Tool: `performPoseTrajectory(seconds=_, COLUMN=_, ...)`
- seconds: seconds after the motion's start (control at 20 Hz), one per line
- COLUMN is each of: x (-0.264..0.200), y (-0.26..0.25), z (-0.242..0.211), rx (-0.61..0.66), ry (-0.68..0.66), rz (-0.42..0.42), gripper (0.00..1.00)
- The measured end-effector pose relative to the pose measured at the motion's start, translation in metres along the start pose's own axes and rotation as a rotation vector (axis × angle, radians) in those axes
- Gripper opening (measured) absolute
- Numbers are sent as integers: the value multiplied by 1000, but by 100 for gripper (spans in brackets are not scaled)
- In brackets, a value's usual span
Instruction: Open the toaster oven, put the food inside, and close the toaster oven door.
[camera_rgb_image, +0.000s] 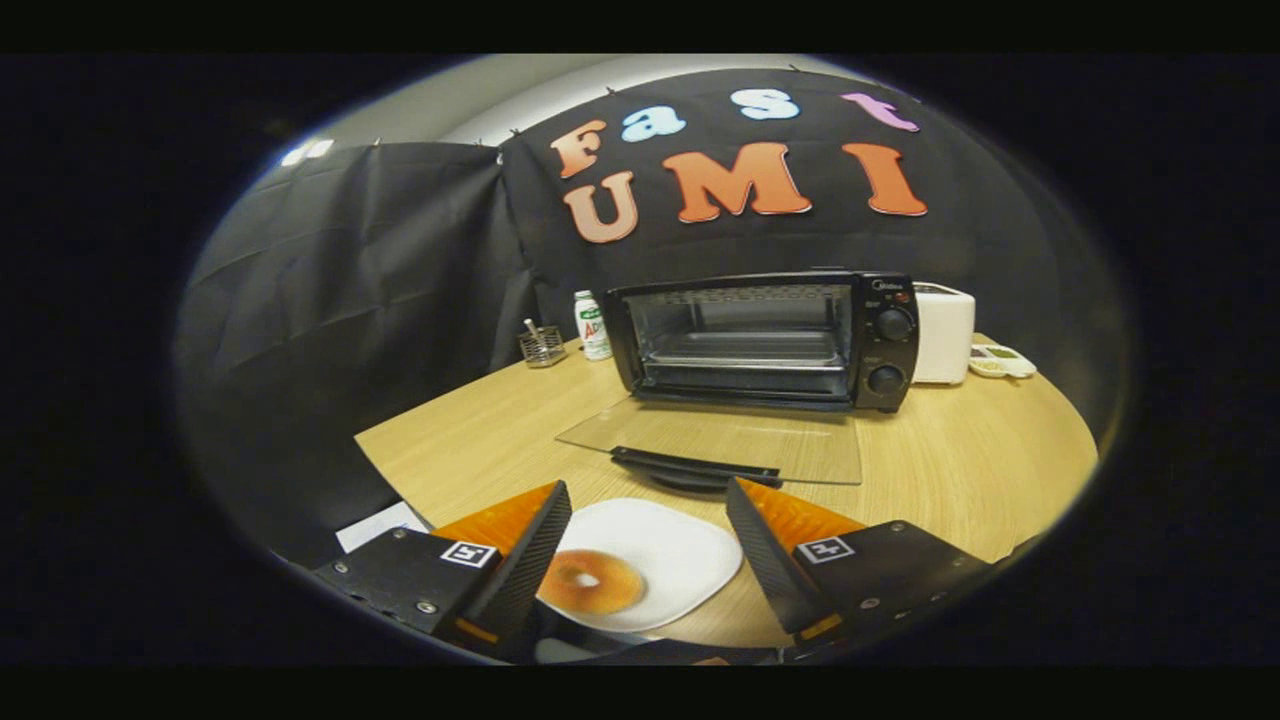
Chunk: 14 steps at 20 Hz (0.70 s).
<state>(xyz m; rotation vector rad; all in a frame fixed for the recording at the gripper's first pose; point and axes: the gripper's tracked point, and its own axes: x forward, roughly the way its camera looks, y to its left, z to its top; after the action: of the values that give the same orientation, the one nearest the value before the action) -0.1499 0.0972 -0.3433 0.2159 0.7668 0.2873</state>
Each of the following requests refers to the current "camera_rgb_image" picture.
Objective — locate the black backdrop cloth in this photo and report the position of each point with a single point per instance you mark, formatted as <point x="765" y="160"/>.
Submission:
<point x="400" y="250"/>

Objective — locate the black toaster oven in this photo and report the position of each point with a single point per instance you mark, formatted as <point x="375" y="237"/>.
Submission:
<point x="890" y="350"/>

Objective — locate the metal utensil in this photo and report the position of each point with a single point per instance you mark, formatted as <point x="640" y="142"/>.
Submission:
<point x="531" y="330"/>

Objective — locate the white bottle green label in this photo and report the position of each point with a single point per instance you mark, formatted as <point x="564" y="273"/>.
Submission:
<point x="592" y="325"/>

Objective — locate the brown bagel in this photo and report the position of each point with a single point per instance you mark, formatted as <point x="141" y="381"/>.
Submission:
<point x="610" y="600"/>

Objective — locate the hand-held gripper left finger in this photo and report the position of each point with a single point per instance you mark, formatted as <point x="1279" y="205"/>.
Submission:
<point x="530" y="570"/>

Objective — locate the small ceiling light panel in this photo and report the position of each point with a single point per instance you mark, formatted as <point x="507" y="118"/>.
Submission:
<point x="305" y="152"/>

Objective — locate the white bread toaster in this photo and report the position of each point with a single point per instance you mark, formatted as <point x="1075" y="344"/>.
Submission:
<point x="945" y="335"/>

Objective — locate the white square plate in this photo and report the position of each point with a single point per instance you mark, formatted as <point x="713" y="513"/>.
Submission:
<point x="670" y="550"/>

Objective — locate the white paper sheet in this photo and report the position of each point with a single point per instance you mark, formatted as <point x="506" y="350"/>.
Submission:
<point x="375" y="525"/>

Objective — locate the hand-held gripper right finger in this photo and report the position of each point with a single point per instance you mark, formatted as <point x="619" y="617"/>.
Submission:
<point x="765" y="560"/>

